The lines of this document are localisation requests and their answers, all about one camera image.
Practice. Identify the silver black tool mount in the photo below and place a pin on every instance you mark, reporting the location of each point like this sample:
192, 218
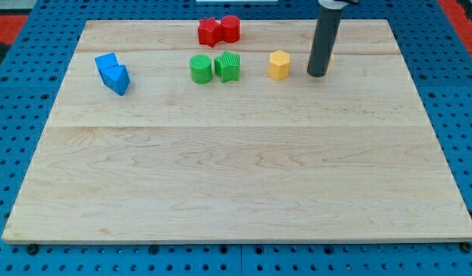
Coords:
337, 4

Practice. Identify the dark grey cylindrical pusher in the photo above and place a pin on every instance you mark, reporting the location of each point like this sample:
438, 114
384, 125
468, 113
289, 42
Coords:
323, 41

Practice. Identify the yellow heart block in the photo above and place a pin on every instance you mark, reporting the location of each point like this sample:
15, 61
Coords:
330, 64

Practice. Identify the yellow hexagon block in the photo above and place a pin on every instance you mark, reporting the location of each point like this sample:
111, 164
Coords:
279, 65

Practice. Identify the red cylinder block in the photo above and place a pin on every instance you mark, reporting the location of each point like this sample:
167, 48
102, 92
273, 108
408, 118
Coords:
231, 28

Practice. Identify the green star block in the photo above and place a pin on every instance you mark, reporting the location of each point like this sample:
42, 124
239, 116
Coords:
227, 66

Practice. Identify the red star block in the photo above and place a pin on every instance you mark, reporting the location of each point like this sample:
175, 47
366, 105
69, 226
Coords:
209, 32

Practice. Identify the green cylinder block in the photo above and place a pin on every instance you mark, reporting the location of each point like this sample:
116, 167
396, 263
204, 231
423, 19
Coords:
201, 69

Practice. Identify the wooden board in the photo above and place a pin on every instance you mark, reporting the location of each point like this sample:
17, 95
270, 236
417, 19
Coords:
349, 158

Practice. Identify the blue triangular block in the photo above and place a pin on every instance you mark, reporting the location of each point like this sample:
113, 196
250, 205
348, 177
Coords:
116, 78

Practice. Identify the blue cube block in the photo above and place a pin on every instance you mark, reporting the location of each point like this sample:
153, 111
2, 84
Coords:
105, 61

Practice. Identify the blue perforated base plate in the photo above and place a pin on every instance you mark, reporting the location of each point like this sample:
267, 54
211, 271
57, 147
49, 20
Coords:
32, 71

